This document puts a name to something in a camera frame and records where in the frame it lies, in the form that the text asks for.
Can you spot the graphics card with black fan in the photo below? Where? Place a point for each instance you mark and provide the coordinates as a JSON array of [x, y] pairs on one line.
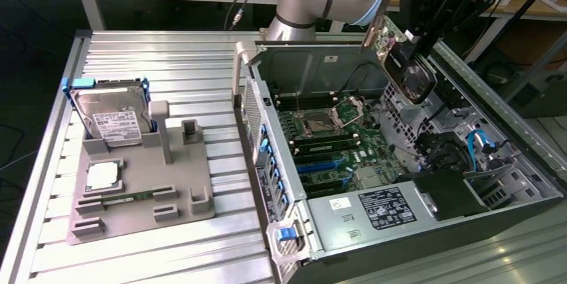
[[411, 78]]

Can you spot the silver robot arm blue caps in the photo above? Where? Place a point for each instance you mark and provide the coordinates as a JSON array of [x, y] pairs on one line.
[[300, 5]]

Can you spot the black slanted pole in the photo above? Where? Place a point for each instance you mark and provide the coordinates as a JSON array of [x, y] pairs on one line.
[[520, 8]]

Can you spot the metal socket cover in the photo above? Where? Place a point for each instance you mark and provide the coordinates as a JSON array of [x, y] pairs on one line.
[[350, 99]]

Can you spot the silver metal drive cage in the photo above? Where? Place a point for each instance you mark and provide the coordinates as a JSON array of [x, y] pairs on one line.
[[407, 121]]

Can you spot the silver socket locking lever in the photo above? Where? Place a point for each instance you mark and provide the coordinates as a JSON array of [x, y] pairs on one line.
[[300, 101]]

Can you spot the CPU socket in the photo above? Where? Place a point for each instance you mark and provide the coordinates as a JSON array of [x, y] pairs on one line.
[[318, 122]]

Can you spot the green motherboard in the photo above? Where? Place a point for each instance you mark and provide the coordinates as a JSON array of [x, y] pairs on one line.
[[376, 151]]

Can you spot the black RAM stick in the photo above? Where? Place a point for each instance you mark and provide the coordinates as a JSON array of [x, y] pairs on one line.
[[323, 147]]

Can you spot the silver chipset heatsink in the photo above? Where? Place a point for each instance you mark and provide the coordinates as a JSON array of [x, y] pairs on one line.
[[372, 178]]

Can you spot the blue expansion slot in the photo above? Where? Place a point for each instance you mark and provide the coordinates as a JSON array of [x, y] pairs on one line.
[[319, 167]]

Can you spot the black plastic shroud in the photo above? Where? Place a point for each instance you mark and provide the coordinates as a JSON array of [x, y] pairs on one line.
[[447, 197]]

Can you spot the grey power supply unit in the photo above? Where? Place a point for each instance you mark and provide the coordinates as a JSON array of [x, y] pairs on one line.
[[336, 227]]

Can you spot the open black PC case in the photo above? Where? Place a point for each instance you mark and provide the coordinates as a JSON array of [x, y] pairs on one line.
[[443, 247]]

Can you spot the blue case latch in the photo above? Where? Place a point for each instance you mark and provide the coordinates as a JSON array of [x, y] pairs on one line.
[[286, 234]]

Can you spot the hard disk with blue carrier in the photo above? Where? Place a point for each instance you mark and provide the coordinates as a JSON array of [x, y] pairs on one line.
[[111, 111]]

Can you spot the green RAM stick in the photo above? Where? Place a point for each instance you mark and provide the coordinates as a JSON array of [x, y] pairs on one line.
[[128, 196]]

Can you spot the silver CPU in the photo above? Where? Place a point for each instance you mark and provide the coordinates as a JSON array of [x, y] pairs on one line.
[[103, 176]]

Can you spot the grey plastic parts rack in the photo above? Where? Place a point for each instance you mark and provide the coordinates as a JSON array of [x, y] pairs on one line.
[[141, 217]]

